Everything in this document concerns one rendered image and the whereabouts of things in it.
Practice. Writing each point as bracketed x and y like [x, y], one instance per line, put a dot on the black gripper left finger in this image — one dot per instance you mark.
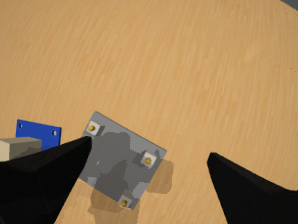
[34, 188]

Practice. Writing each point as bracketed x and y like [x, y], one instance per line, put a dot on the blue plate with square handle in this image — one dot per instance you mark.
[30, 138]

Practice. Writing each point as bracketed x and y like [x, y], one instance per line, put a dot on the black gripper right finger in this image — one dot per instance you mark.
[249, 199]

